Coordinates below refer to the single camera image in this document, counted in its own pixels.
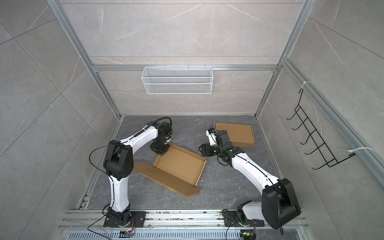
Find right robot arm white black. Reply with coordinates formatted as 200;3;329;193
199;128;302;230

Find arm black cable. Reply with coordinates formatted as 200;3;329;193
88;116;173;211
206;128;284;236

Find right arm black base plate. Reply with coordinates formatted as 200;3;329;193
221;209;265;227

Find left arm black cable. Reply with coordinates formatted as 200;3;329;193
88;116;173;211

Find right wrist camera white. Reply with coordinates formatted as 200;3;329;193
206;128;217;146

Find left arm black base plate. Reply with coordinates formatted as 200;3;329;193
103;211;147;228

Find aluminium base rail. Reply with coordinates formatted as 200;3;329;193
55;209;313;240

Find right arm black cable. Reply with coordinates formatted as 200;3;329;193
206;128;284;236

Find white zip tie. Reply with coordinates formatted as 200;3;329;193
347;147;374;153

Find black wire hook rack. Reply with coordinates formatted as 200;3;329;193
286;89;356;170

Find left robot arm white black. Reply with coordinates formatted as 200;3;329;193
103;117;172;226

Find aluminium frame profiles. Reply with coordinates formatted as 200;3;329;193
47;0;384;188

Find brown cardboard box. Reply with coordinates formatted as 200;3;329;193
215;122;255;148
134;144;207;198

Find white wire mesh basket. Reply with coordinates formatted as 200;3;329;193
141;67;214;95

